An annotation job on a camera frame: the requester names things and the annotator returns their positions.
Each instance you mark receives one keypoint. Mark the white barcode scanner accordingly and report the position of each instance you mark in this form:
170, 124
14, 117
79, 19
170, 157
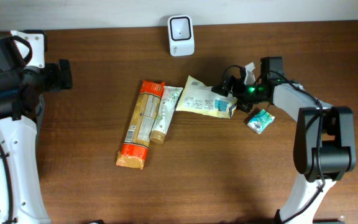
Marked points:
181, 35

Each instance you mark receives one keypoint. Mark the small teal tissue pack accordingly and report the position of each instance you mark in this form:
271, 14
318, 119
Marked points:
260, 121

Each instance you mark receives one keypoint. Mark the yellow white snack bag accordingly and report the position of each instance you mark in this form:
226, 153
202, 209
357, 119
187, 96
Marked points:
199, 98

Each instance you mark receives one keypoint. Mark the white cream tube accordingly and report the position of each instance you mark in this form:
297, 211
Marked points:
165, 113

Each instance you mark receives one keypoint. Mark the orange spaghetti package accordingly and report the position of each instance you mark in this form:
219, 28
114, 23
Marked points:
136, 143

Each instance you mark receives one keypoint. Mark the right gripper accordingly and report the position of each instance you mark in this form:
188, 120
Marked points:
232, 86

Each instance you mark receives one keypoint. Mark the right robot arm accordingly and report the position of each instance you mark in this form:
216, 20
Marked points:
324, 148

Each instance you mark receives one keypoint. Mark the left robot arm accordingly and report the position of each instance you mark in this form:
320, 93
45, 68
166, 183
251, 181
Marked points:
24, 78

